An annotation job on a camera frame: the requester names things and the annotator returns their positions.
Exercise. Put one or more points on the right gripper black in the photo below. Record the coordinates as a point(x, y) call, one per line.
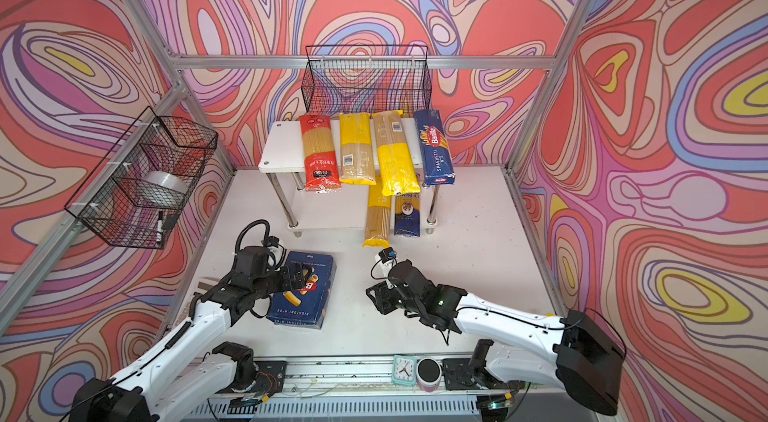
point(381, 300)

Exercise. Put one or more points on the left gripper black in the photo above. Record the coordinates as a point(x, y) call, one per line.
point(300, 279)

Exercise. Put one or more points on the blue Barilla rigatoni box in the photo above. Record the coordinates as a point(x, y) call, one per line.
point(307, 305)

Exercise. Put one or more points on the dark blue spaghetti bag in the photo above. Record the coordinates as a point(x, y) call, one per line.
point(407, 215)

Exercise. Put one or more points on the yellow Pastatime spaghetti bag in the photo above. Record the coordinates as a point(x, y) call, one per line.
point(377, 227)

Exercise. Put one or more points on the red noodle bag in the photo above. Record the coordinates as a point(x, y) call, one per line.
point(321, 169)

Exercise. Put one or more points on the blue Barilla spaghetti box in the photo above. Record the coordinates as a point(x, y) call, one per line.
point(436, 156)

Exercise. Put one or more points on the clear yellow-top spaghetti bag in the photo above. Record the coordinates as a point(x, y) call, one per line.
point(357, 162)

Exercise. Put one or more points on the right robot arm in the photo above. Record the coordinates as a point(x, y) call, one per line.
point(572, 353)

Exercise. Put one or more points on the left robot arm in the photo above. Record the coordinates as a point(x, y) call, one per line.
point(189, 364)

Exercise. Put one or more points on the white two-tier shelf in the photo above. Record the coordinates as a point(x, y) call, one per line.
point(342, 209)

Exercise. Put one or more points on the teal alarm clock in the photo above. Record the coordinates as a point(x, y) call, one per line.
point(404, 370)

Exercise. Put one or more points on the pink round speaker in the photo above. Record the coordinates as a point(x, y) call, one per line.
point(428, 374)

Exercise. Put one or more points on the silver tape roll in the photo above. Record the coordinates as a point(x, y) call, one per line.
point(162, 190)

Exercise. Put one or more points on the black wire basket left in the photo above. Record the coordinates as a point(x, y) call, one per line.
point(160, 160)

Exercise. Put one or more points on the black wire basket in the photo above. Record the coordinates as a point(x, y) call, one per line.
point(160, 160)
point(353, 78)

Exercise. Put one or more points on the black wire basket back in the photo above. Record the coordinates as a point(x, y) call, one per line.
point(353, 78)

